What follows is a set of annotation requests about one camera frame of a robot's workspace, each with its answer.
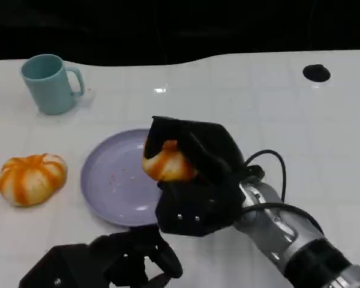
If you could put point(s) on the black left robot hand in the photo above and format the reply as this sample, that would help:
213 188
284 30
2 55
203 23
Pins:
114 261

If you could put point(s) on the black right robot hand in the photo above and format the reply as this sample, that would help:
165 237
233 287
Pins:
204 186

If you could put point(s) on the orange white toy bread roll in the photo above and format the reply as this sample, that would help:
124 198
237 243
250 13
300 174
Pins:
168 166
31 180

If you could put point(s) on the lilac plate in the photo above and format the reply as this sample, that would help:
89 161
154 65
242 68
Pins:
117 180

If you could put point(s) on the black round table hole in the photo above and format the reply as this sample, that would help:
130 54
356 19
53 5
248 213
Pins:
316 73

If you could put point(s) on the pale green mug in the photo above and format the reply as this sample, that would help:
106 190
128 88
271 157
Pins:
49 85

